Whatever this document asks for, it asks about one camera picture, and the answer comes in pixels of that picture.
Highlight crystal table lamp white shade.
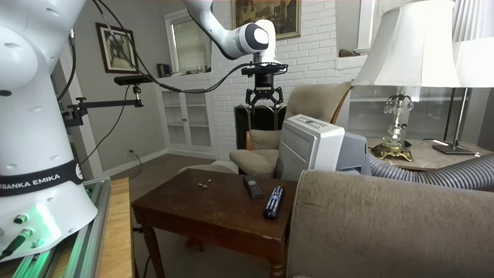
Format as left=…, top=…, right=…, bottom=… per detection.
left=352, top=0, right=461, bottom=163

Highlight black wall outlet cord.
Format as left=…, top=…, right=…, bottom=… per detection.
left=126, top=148, right=146, bottom=179

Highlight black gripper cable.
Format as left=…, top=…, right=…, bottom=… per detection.
left=91, top=0, right=259, bottom=95

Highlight gold framed painting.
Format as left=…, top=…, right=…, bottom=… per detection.
left=230, top=0, right=302, bottom=41

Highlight black fireplace screen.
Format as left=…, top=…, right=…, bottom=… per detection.
left=233, top=102, right=287, bottom=151

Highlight black camera on boom stand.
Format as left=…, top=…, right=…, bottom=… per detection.
left=60, top=72, right=156, bottom=128

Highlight black remote with coloured buttons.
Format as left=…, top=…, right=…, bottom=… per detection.
left=262, top=183, right=285, bottom=221

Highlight thin pole lamp white shade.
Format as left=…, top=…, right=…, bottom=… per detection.
left=430, top=37, right=494, bottom=157

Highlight white window blinds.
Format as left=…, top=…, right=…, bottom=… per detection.
left=452, top=0, right=494, bottom=43

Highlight small black shelf box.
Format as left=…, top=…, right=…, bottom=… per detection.
left=156, top=61, right=173, bottom=78

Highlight beige armchair with wooden arms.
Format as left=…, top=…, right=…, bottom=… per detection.
left=228, top=80, right=355, bottom=179

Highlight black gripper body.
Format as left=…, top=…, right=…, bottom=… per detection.
left=253, top=72, right=278, bottom=92

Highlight dark brown wooden table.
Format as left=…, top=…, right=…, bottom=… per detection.
left=129, top=168, right=299, bottom=278

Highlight white framed window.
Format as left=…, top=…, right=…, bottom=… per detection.
left=163, top=7, right=214, bottom=77

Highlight grey corrugated exhaust hose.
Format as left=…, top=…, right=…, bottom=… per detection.
left=367, top=153, right=494, bottom=193

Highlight beige fabric sofa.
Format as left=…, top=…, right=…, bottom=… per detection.
left=284, top=168, right=494, bottom=278

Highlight stone top side table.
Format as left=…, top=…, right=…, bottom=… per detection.
left=367, top=136, right=494, bottom=173

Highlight aluminium extrusion rail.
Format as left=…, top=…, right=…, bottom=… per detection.
left=0, top=177, right=112, bottom=278

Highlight white glass door cabinet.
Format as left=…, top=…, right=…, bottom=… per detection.
left=153, top=83, right=214, bottom=154

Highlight dark grey remote control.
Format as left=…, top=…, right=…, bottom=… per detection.
left=242, top=174, right=264, bottom=200

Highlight black hanging cable loop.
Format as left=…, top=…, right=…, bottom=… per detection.
left=75, top=83, right=133, bottom=166

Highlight white portable air conditioner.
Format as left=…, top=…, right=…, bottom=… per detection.
left=276, top=112, right=373, bottom=182

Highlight wooden workbench with black legs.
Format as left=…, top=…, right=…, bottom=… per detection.
left=94, top=176, right=136, bottom=278

